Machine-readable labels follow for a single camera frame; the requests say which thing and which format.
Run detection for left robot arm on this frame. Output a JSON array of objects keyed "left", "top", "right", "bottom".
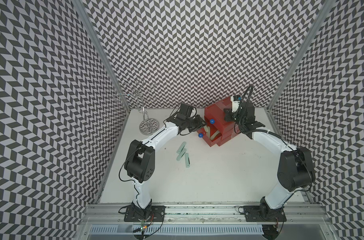
[{"left": 122, "top": 103, "right": 207, "bottom": 210}]

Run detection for mint knife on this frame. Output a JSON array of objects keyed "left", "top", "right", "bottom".
[
  {"left": 176, "top": 148, "right": 187, "bottom": 161},
  {"left": 176, "top": 142, "right": 187, "bottom": 154},
  {"left": 185, "top": 153, "right": 191, "bottom": 168}
]

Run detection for wire mug tree stand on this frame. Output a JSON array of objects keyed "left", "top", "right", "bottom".
[{"left": 115, "top": 79, "right": 159, "bottom": 136}]

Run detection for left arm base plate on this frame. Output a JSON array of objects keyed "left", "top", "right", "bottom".
[{"left": 124, "top": 203, "right": 166, "bottom": 222}]

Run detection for red drawer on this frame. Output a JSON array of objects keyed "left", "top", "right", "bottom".
[
  {"left": 205, "top": 97, "right": 235, "bottom": 132},
  {"left": 198, "top": 121, "right": 223, "bottom": 147}
]

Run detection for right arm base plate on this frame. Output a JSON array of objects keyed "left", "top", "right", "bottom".
[{"left": 243, "top": 205, "right": 287, "bottom": 223}]

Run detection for red drawer cabinet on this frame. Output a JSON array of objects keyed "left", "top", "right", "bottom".
[{"left": 204, "top": 97, "right": 246, "bottom": 148}]

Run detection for mint knife middle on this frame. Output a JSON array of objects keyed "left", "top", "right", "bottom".
[{"left": 176, "top": 148, "right": 187, "bottom": 161}]

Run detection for mint knife right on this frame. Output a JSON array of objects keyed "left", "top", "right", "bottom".
[{"left": 185, "top": 153, "right": 191, "bottom": 168}]

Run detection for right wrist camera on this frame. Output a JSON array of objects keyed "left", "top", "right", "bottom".
[{"left": 231, "top": 95, "right": 242, "bottom": 113}]

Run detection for olive knife top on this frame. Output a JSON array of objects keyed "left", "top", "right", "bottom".
[{"left": 210, "top": 130, "right": 221, "bottom": 141}]

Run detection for red top drawer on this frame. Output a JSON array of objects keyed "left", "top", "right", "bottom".
[{"left": 205, "top": 97, "right": 235, "bottom": 132}]

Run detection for aluminium front rail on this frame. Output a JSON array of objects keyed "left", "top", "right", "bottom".
[{"left": 80, "top": 202, "right": 332, "bottom": 225}]

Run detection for mint knife upper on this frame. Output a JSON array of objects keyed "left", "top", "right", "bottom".
[{"left": 176, "top": 142, "right": 187, "bottom": 154}]

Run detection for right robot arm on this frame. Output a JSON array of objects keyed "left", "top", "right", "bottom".
[{"left": 224, "top": 95, "right": 316, "bottom": 215}]

